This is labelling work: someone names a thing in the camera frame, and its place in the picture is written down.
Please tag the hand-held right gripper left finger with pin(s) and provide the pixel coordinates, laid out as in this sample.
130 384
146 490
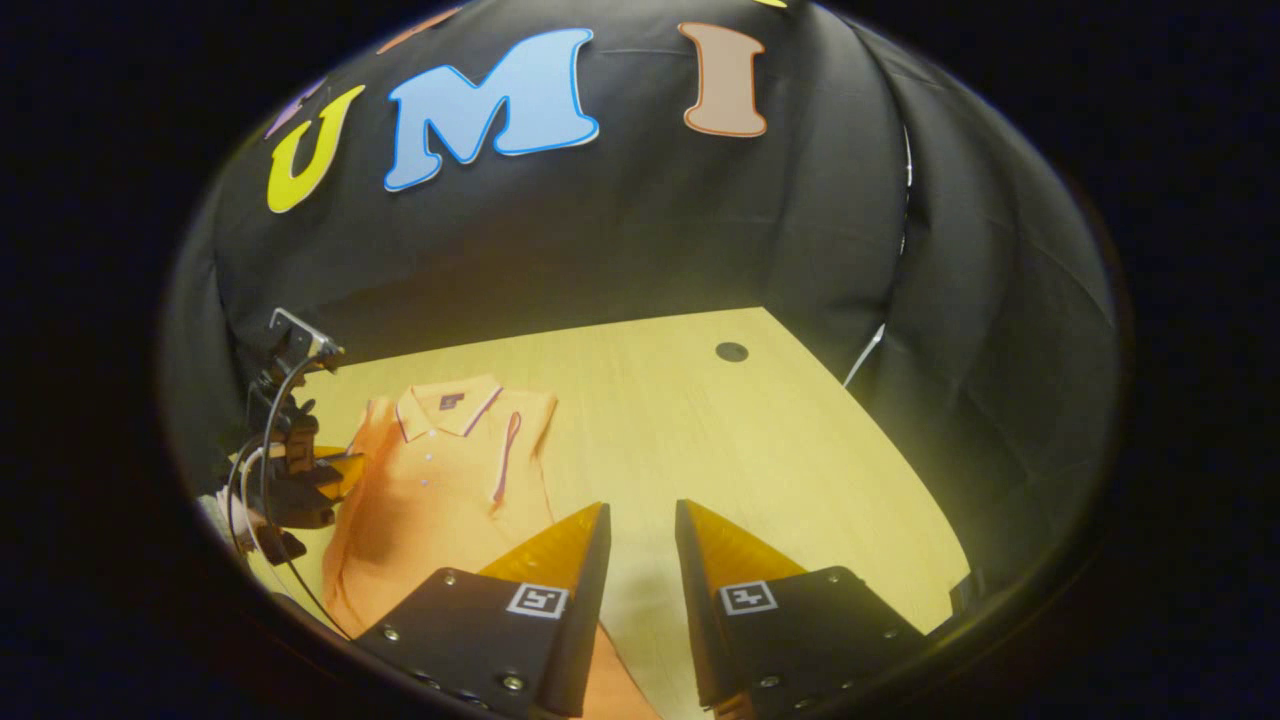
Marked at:
575 610

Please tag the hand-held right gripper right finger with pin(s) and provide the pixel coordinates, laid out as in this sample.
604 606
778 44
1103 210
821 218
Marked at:
700 610

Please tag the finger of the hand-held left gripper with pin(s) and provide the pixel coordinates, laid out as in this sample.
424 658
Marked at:
345 472

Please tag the orange T-shirt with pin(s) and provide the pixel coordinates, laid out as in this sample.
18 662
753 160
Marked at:
440 500

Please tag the dark round table grommet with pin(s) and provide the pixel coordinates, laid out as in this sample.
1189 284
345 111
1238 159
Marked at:
732 351

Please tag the black backdrop cloth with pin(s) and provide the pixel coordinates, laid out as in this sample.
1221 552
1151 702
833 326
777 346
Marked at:
650 230

